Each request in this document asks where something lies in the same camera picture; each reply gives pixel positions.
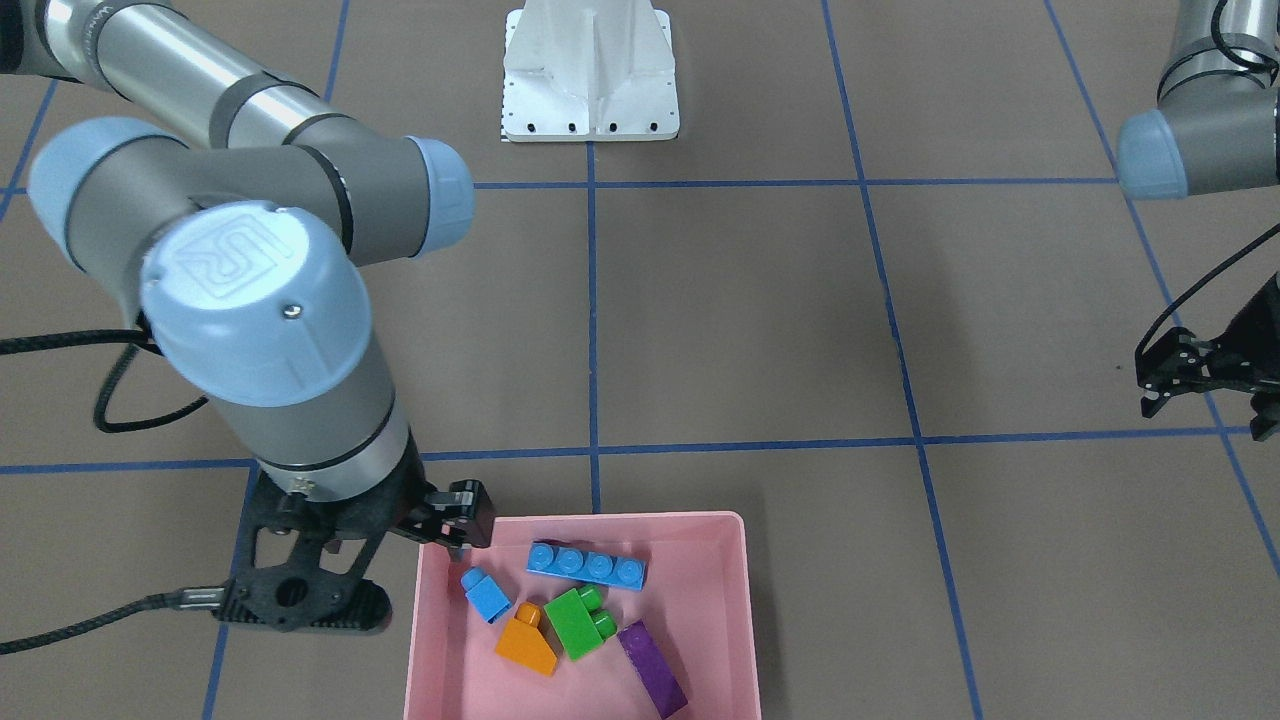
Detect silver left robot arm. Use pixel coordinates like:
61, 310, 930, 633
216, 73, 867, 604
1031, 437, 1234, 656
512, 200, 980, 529
1116, 1, 1279, 442

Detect small blue block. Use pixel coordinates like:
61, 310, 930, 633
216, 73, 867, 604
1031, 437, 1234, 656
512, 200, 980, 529
460, 566, 512, 624

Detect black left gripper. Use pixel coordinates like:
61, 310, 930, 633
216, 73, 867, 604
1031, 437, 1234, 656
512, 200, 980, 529
1135, 275, 1279, 442

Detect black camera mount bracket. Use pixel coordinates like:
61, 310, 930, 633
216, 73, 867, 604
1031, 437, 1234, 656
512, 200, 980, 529
211, 471, 393, 634

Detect long blue block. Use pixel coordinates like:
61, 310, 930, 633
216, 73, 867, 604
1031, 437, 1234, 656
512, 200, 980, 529
525, 542, 646, 592

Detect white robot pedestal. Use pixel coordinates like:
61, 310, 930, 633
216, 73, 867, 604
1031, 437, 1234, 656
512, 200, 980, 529
500, 1, 681, 143

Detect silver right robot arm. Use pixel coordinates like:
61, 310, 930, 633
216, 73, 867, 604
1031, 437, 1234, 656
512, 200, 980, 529
3, 1, 494, 547

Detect purple block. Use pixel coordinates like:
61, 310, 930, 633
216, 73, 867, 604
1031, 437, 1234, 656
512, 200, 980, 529
617, 620, 689, 719

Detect blue tape grid lines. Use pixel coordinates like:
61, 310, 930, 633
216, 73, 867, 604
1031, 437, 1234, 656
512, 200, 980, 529
0, 0, 1280, 720

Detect orange block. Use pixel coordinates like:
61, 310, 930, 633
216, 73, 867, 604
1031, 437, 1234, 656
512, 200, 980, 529
495, 602, 558, 676

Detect green block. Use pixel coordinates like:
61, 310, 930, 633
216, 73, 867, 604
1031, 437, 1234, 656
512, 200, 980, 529
544, 583, 618, 662

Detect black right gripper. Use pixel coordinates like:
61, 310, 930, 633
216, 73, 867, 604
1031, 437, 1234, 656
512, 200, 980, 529
250, 430, 497, 550

